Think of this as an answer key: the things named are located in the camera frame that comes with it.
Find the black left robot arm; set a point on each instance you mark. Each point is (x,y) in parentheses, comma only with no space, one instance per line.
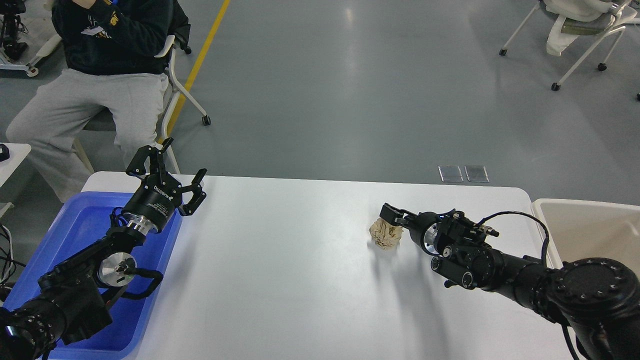
(76,295)

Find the metal floor plate left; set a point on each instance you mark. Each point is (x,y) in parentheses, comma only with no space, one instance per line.
(450,174)

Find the beige paper ball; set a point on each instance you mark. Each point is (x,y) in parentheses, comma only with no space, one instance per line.
(385,235)

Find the metal floor plate right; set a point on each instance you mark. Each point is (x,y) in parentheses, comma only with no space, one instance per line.
(476,173)

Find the equipment stand top left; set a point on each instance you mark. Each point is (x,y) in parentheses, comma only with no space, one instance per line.
(25,40)

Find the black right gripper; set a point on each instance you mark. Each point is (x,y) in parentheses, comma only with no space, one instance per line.
(422,226)

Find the beige plastic bin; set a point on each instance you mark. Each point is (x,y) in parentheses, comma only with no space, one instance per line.
(581,229)

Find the blue plastic bin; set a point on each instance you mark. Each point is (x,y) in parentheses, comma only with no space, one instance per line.
(83,220)

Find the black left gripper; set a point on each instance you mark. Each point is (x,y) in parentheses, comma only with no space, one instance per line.
(159,194)

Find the black device on side table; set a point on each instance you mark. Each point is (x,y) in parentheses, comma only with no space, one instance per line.
(4,152)

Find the white side table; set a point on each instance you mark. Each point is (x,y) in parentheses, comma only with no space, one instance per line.
(8,180)

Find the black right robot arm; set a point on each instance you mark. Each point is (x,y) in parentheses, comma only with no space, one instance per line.
(595,300)

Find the seated person in black hoodie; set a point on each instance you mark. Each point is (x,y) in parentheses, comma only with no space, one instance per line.
(112,52)

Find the metal floor plate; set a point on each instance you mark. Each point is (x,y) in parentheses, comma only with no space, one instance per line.
(476,173)
(450,174)

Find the white office chair right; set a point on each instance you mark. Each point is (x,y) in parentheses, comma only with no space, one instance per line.
(581,18)

